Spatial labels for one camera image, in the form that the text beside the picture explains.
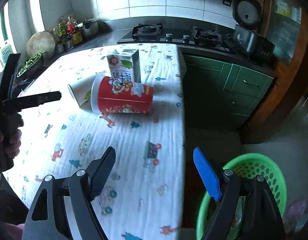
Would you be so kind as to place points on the green kitchen cabinet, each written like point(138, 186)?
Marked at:
point(223, 92)

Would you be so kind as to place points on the white paper cup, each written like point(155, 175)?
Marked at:
point(81, 91)

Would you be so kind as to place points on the person left hand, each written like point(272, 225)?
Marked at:
point(13, 148)

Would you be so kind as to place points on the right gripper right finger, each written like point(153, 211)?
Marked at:
point(241, 199)

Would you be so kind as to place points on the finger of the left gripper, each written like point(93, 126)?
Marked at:
point(24, 102)

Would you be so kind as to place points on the white cartoon print tablecloth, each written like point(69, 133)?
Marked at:
point(143, 196)

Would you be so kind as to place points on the white green milk carton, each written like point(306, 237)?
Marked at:
point(125, 65)

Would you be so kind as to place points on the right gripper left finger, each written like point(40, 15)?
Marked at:
point(47, 218)

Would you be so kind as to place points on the black gas stove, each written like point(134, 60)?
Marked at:
point(156, 33)

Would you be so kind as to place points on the black rice cooker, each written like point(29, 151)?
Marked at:
point(248, 15)

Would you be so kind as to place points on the green plastic mesh basket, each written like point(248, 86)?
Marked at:
point(254, 187)

